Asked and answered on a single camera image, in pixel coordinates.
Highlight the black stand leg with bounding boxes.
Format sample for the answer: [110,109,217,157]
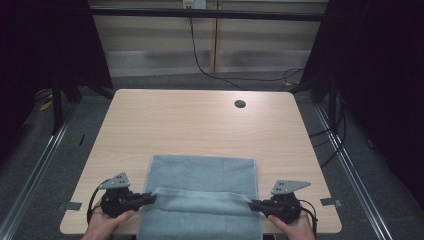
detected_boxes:
[51,85,65,135]
[327,79,338,132]

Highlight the black floor cables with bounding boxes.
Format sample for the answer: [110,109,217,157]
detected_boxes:
[308,96,348,168]

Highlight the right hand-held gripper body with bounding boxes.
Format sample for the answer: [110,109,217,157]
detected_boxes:
[263,179,312,225]

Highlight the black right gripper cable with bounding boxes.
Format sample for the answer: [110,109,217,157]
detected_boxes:
[298,199,319,239]

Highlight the long black power cable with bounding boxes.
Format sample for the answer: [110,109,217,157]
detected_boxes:
[188,8,305,92]

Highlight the light blue towel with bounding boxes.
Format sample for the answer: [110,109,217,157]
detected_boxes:
[136,154,264,240]

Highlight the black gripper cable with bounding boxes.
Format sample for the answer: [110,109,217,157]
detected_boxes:
[298,199,319,239]
[86,179,111,225]

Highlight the black horizontal metal bar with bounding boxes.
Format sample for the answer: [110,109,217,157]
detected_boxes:
[89,7,323,22]

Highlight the dark curtain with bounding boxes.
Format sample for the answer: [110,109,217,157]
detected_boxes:
[299,0,424,209]
[0,0,115,161]

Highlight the person's left hand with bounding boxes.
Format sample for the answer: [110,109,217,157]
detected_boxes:
[83,199,136,240]

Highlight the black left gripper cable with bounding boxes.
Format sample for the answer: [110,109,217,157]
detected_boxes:
[86,179,111,225]

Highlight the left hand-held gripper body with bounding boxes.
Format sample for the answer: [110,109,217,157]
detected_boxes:
[99,172,145,219]

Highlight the white wall power outlet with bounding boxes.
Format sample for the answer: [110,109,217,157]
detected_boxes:
[182,0,207,10]

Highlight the metal floor rail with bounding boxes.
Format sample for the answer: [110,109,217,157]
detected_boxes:
[0,99,80,240]
[314,104,395,240]

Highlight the grey tape strip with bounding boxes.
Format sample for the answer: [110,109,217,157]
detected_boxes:
[319,197,343,208]
[64,201,83,212]

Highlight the person's right hand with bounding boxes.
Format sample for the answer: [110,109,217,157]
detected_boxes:
[267,210,316,240]

